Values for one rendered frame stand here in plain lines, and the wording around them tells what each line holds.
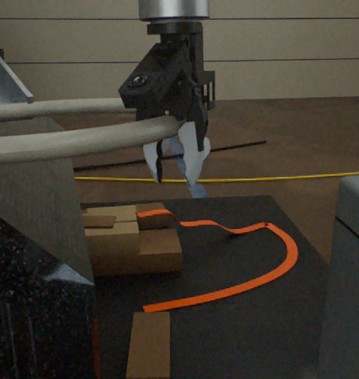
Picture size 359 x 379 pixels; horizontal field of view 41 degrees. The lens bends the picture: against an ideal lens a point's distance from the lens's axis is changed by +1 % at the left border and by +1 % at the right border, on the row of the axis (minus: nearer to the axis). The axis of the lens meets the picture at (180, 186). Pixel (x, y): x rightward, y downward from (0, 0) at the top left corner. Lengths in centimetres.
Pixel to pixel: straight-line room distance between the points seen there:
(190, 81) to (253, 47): 577
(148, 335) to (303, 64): 546
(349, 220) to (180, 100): 28
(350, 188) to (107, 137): 33
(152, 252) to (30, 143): 155
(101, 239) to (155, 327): 57
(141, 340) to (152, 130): 102
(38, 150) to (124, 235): 149
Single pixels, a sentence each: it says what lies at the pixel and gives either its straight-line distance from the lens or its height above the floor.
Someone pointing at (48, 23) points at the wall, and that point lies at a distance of 615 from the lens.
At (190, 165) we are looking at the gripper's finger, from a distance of 63.
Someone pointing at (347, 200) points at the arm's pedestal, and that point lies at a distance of 69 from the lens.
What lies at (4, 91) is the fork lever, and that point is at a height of 91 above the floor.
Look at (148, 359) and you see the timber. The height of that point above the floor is 14.
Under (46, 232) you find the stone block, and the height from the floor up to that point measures 66.
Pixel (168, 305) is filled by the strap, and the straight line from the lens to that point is 187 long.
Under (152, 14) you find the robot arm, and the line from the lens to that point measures 61.
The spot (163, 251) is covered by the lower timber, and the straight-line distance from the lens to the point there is 205.
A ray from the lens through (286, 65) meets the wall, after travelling 654.
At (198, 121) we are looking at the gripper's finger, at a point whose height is 94.
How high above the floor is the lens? 106
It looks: 20 degrees down
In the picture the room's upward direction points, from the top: straight up
